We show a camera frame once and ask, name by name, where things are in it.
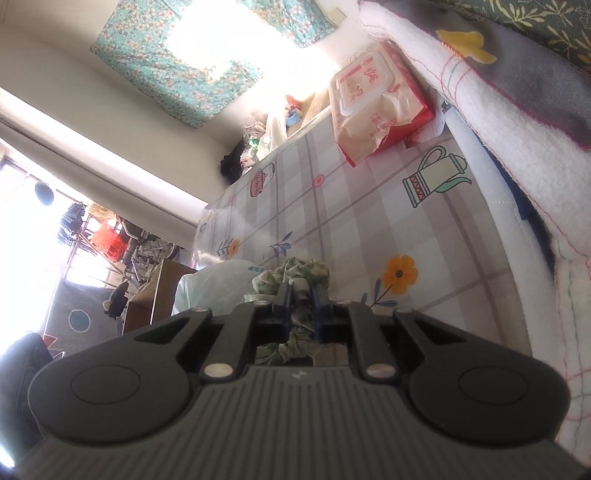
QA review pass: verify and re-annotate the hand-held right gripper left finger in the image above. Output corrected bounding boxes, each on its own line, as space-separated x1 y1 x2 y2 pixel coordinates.
134 281 294 382

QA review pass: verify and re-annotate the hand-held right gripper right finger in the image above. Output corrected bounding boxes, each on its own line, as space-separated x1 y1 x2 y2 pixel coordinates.
310 284 472 383

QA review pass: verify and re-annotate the green scrunchie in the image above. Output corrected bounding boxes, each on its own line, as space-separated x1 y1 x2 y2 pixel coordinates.
252 257 332 367

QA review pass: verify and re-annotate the cardboard box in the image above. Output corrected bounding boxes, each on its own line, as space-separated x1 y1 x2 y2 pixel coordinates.
124 258 197 334

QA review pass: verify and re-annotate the white plastic bag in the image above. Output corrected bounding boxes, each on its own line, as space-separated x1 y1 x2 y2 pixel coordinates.
172 258 269 319

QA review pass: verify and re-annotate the plaid printed tablecloth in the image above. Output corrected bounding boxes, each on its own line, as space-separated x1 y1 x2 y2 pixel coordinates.
196 104 555 365

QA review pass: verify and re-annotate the black cloth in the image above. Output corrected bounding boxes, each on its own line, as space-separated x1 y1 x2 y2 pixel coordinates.
218 138 245 188

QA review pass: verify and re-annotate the red crate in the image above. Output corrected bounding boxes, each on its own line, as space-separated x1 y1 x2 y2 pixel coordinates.
91 220 129 263

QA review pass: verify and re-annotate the blue hanging laundry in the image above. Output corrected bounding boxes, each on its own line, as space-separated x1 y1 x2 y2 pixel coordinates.
58 203 86 243

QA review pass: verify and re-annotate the pile of household clutter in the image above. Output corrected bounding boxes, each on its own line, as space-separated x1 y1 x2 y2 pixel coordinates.
240 95 305 167

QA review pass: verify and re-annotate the red white wet wipes pack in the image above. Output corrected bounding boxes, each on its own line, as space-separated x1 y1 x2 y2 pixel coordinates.
329 41 435 168

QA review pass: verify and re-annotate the white grey stitched blanket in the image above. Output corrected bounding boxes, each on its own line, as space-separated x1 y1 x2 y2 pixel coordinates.
358 0 591 435

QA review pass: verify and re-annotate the floral teal curtain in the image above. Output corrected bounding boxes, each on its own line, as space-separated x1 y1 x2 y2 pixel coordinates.
90 0 340 129

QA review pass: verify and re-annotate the green leaf print pillow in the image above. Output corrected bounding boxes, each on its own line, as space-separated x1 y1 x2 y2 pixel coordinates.
438 0 591 70

